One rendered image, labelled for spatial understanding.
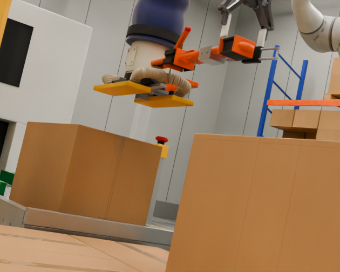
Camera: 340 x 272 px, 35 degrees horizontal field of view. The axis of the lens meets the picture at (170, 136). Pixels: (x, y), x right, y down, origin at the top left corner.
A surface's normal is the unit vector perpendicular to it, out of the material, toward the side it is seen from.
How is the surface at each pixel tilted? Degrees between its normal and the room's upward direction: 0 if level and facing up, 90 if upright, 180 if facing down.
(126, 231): 90
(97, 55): 90
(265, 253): 90
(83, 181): 90
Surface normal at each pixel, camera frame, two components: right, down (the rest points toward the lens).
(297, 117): -0.74, -0.22
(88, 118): 0.61, 0.06
